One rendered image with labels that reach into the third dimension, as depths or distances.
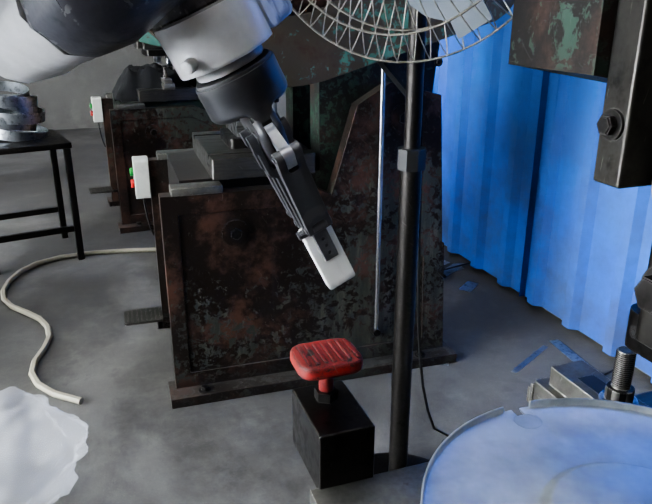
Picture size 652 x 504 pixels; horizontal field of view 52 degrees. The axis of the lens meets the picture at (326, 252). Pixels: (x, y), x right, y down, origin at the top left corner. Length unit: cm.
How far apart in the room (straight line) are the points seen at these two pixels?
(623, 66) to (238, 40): 28
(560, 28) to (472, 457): 31
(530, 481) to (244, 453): 138
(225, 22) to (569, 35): 25
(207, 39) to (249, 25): 4
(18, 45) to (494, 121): 243
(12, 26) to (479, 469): 46
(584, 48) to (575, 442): 30
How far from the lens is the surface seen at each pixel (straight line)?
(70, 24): 50
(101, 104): 400
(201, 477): 179
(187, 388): 208
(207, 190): 186
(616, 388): 68
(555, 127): 250
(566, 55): 50
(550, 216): 257
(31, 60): 57
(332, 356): 70
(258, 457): 183
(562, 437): 58
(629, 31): 47
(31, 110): 321
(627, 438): 60
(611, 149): 48
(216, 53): 56
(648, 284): 45
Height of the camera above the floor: 110
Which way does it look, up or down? 20 degrees down
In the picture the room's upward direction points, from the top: straight up
